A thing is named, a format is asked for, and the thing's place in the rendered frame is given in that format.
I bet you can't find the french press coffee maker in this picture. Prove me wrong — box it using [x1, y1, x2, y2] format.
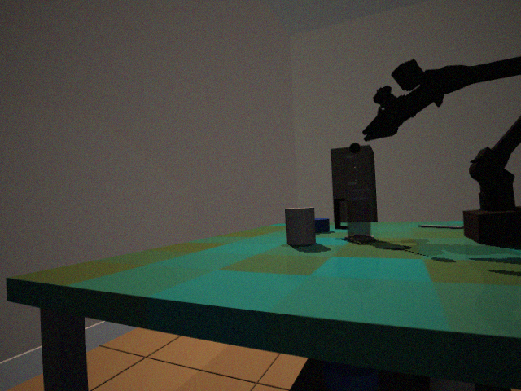
[334, 143, 374, 240]

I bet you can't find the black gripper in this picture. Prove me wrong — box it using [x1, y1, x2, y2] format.
[362, 94, 420, 141]

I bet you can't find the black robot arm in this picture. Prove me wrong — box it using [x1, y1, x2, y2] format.
[373, 57, 521, 211]

